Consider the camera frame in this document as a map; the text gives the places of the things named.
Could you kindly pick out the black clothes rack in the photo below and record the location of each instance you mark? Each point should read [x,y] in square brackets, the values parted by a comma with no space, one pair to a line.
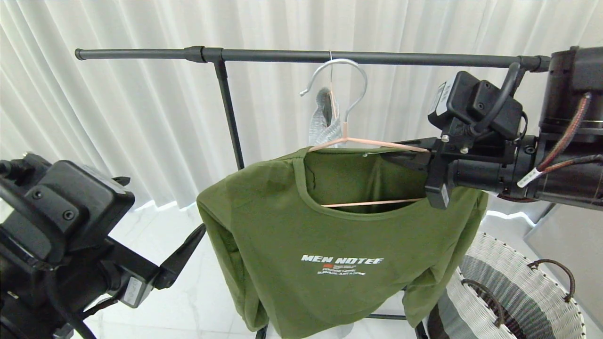
[282,55]

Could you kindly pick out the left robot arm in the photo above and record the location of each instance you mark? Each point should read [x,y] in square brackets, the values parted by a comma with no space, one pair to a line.
[23,301]

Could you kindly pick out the white laundry basket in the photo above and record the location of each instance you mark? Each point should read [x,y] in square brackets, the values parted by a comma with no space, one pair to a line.
[518,282]

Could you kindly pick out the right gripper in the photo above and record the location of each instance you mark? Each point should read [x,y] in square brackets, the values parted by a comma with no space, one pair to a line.
[485,175]

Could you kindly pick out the pink clothes hanger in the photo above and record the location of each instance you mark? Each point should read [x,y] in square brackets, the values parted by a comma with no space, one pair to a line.
[345,132]
[332,101]

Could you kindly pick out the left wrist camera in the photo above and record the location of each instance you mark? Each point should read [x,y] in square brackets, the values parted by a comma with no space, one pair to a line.
[70,207]

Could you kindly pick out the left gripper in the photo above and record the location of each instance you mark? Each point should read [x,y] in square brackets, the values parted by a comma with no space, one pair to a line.
[127,278]

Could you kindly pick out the pale grey shorts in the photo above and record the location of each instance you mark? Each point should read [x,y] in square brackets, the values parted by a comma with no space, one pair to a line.
[322,127]

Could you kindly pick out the white curtain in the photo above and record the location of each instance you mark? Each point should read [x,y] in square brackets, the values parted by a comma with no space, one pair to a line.
[141,117]

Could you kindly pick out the green garment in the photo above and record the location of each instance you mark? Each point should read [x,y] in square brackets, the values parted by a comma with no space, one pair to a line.
[282,226]

